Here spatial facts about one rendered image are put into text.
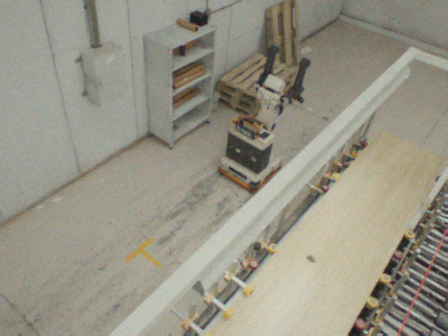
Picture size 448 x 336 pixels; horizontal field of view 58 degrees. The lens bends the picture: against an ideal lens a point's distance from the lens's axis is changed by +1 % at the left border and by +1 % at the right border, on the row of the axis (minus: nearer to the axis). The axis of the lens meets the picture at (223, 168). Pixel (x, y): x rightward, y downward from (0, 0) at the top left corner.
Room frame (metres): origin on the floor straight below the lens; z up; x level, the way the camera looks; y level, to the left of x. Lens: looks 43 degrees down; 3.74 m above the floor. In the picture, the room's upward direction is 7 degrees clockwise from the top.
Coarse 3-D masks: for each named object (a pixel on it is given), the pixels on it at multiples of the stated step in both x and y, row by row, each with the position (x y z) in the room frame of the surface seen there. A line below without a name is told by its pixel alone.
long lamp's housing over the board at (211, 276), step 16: (400, 80) 2.64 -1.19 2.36; (384, 96) 2.38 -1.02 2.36; (368, 112) 2.16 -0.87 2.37; (352, 128) 1.96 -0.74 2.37; (336, 144) 1.79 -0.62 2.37; (320, 160) 1.63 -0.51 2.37; (304, 176) 1.49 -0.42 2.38; (288, 192) 1.36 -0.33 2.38; (272, 208) 1.24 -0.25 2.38; (256, 224) 1.13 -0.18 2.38; (240, 240) 1.04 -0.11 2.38; (224, 256) 0.95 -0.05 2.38; (208, 272) 0.87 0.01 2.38; (208, 288) 0.82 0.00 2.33
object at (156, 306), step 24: (360, 96) 2.18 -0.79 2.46; (336, 120) 1.89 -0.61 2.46; (312, 144) 1.65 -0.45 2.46; (288, 168) 1.44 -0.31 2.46; (264, 192) 1.26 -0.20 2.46; (432, 192) 2.57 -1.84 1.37; (240, 216) 1.10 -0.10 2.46; (216, 240) 0.96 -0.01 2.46; (192, 264) 0.84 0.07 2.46; (168, 288) 0.73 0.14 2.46; (144, 312) 0.64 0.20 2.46
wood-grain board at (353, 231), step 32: (384, 160) 3.51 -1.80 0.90; (416, 160) 3.58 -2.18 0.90; (352, 192) 2.94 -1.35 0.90; (384, 192) 2.99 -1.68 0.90; (416, 192) 3.05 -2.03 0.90; (320, 224) 2.46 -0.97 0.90; (352, 224) 2.51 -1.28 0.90; (384, 224) 2.56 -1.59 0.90; (288, 256) 2.06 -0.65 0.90; (320, 256) 2.10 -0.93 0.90; (352, 256) 2.14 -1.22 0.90; (384, 256) 2.18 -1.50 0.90; (256, 288) 1.71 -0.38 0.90; (288, 288) 1.75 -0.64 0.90; (320, 288) 1.78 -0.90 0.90; (352, 288) 1.82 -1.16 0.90; (224, 320) 1.42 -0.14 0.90; (256, 320) 1.45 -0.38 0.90; (288, 320) 1.48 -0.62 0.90; (320, 320) 1.51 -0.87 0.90; (352, 320) 1.54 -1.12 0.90
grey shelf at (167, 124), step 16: (160, 32) 4.68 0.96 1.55; (176, 32) 4.74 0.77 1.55; (192, 32) 4.79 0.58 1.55; (208, 32) 4.90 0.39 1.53; (144, 48) 4.55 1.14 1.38; (160, 48) 4.40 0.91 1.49; (192, 48) 4.96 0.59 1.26; (208, 48) 5.01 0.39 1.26; (160, 64) 4.40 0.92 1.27; (176, 64) 4.48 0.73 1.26; (208, 64) 5.11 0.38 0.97; (160, 80) 4.41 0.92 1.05; (208, 80) 5.10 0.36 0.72; (160, 96) 4.41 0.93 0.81; (208, 96) 5.00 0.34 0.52; (160, 112) 4.42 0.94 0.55; (176, 112) 4.51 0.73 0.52; (192, 112) 5.09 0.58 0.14; (208, 112) 5.08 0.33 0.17; (160, 128) 4.42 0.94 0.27; (176, 128) 4.64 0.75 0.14; (192, 128) 4.70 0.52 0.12
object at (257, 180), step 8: (272, 152) 4.17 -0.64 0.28; (224, 160) 3.90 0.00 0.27; (232, 160) 3.91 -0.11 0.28; (272, 160) 4.01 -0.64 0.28; (280, 160) 4.06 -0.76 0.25; (224, 168) 3.87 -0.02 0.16; (240, 168) 3.78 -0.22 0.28; (264, 168) 3.83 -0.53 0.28; (272, 168) 3.89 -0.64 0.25; (232, 176) 3.79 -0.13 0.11; (256, 176) 3.66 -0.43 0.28; (264, 176) 3.75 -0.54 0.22; (240, 184) 3.71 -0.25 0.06; (248, 184) 3.65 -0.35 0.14; (256, 184) 3.61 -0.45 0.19
